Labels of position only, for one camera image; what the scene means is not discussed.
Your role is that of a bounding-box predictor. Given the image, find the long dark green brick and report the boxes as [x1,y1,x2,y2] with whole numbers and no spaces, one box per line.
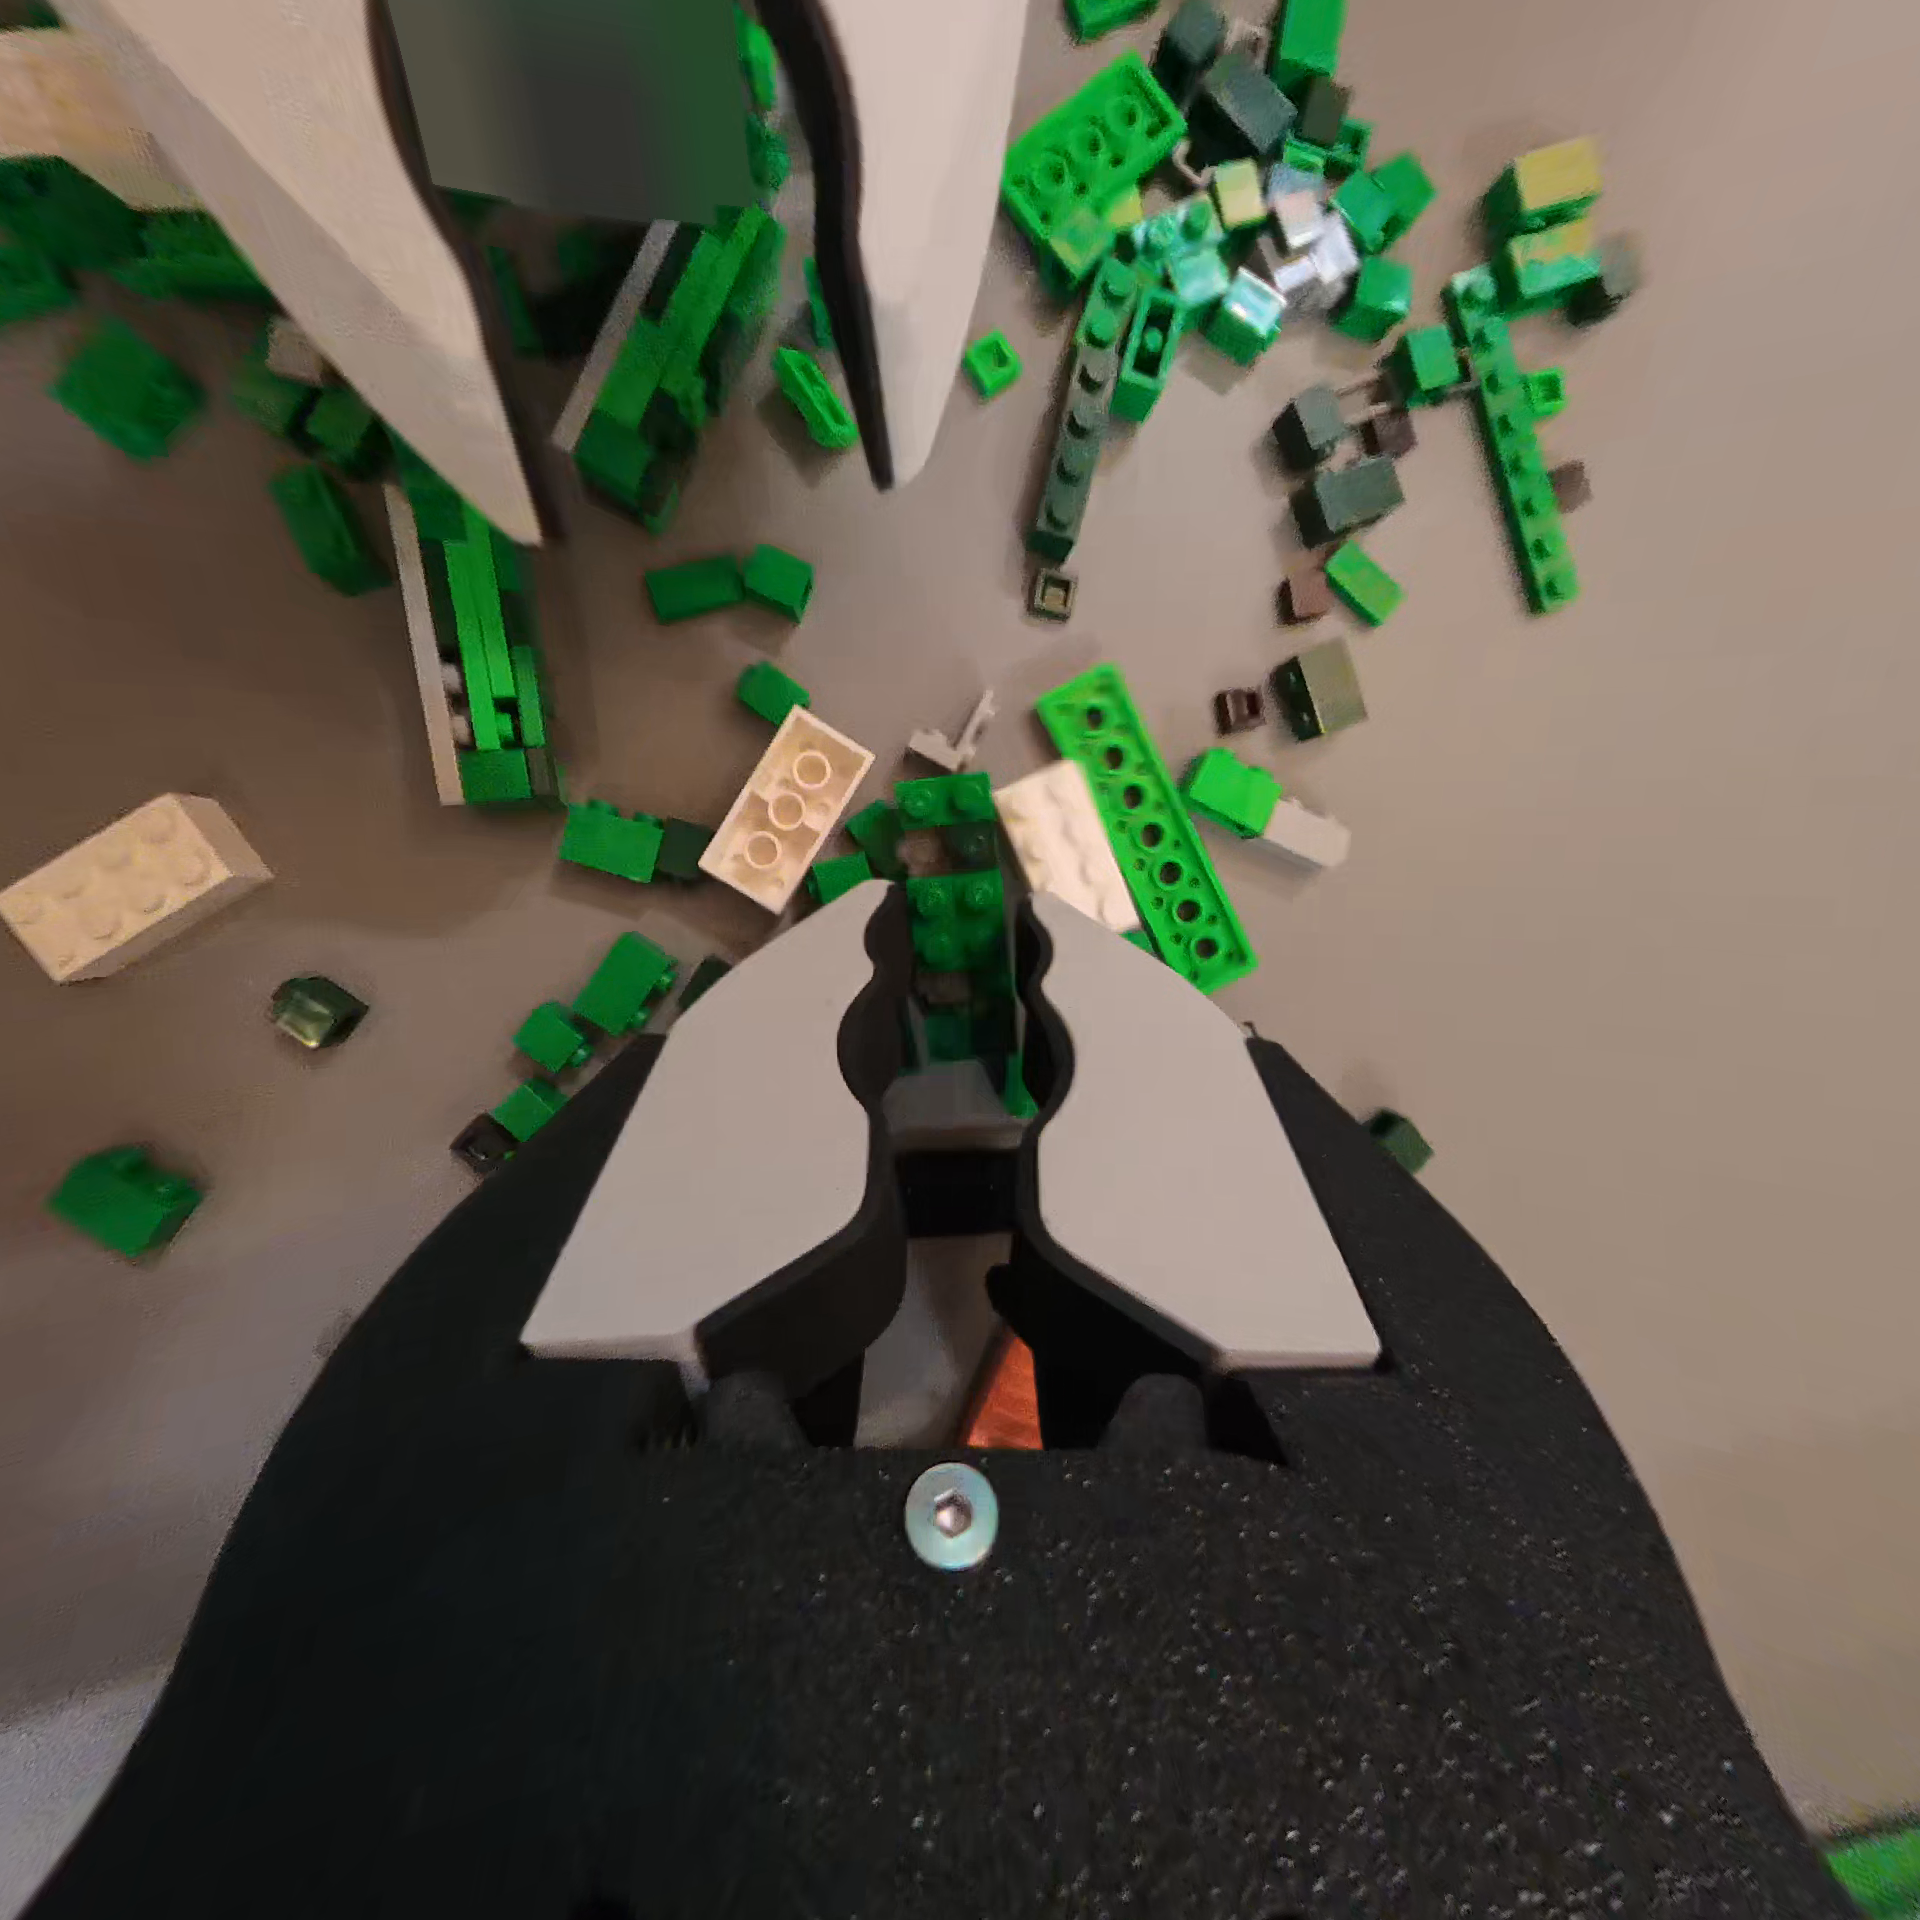
[1026,251,1146,569]

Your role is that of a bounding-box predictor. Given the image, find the green strip assembly grey backing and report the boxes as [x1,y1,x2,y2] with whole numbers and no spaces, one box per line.
[380,441,568,812]
[549,207,794,537]

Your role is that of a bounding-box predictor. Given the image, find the grey desk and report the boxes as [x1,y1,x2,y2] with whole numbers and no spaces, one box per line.
[0,0,1920,1920]

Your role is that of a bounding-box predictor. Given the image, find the bright green holed brick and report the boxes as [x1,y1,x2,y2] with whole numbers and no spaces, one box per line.
[999,58,1192,291]

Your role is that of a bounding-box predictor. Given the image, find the white studded brick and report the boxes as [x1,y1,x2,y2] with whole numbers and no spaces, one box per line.
[992,759,1155,941]
[0,791,276,985]

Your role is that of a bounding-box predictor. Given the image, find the long bright green holed plate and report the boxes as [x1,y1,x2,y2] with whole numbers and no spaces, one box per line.
[1032,662,1259,994]

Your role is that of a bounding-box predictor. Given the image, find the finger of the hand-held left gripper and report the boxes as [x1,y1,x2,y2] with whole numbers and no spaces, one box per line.
[53,0,569,549]
[754,0,1034,493]

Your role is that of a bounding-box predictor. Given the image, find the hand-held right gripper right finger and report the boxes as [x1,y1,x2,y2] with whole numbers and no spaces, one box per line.
[984,892,1385,1450]

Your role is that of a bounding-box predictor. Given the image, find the long green studded plate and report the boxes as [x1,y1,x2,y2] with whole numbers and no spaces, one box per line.
[1441,274,1587,618]

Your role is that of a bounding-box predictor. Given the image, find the light grey bracket brick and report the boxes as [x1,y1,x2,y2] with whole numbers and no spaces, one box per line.
[903,689,1001,770]

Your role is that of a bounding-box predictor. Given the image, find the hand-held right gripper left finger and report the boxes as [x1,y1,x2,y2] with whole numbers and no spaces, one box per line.
[519,879,914,1450]

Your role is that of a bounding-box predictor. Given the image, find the green brick with grey brick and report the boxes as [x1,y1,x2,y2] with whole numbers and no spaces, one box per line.
[1184,747,1354,879]

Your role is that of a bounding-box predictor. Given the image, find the green and grey brick assembly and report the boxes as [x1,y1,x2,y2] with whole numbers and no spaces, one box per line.
[892,773,1041,1126]

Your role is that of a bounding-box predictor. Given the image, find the pile of loose green bricks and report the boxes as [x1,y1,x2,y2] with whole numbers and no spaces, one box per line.
[0,0,1653,1261]

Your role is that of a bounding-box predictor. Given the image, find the orange brick separator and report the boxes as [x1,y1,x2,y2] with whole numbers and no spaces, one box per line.
[960,1318,1050,1453]

